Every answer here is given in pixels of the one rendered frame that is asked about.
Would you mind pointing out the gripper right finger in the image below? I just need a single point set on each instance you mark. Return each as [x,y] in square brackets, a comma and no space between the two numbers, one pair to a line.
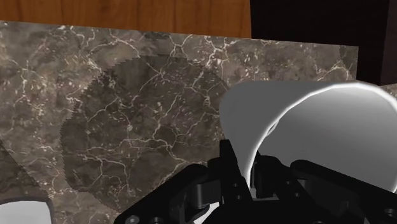
[310,183]

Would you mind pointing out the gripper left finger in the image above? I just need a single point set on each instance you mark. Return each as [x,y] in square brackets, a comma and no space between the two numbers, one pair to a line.
[229,173]

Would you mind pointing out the white cup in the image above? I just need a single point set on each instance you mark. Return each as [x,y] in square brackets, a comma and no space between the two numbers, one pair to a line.
[325,124]

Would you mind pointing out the white rounded object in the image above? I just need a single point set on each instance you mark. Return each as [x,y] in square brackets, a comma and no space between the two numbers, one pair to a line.
[21,213]

